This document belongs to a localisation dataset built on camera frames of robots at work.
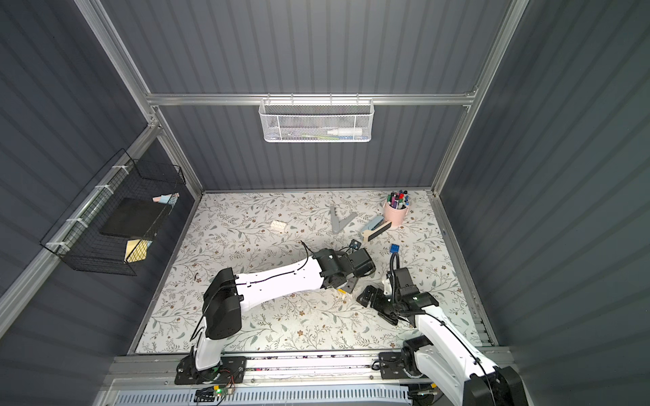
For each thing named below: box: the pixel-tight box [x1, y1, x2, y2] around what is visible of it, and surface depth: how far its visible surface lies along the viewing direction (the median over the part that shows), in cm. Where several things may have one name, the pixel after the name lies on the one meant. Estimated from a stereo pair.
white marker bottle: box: [326, 127, 364, 137], surface depth 91 cm
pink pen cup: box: [383, 189, 410, 225], surface depth 104 cm
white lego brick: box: [269, 219, 287, 231], surface depth 108 cm
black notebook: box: [99, 197, 171, 240], surface depth 76 cm
